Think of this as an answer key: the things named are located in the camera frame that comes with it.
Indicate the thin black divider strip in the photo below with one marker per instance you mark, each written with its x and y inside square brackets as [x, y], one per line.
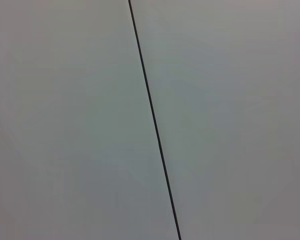
[154, 117]

